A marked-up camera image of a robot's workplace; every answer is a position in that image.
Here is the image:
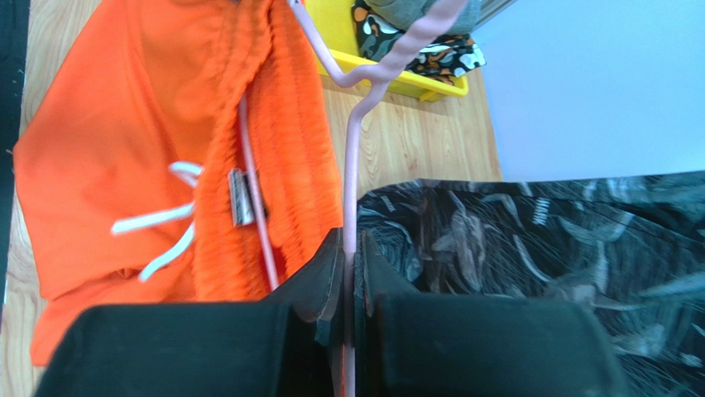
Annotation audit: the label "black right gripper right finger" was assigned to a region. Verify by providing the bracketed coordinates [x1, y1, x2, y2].
[355, 232, 631, 396]

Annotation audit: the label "black orange patterned cloth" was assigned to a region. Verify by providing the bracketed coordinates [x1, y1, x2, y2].
[351, 0, 487, 78]

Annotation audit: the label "grey folded cloth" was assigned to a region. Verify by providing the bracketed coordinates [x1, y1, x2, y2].
[365, 0, 482, 35]

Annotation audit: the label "yellow plastic tray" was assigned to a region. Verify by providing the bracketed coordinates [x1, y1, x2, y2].
[289, 1, 469, 102]

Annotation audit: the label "orange mesh shorts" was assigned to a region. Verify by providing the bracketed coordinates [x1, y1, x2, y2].
[13, 1, 343, 366]

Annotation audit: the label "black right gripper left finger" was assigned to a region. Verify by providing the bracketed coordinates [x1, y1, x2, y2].
[36, 229, 344, 396]

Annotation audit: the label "pink wire hanger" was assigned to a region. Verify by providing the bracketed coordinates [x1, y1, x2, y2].
[237, 0, 469, 397]

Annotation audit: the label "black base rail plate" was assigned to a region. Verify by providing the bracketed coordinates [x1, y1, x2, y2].
[1, 0, 31, 304]

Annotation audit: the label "dark shark print shorts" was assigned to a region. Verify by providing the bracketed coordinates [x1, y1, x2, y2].
[357, 171, 704, 396]

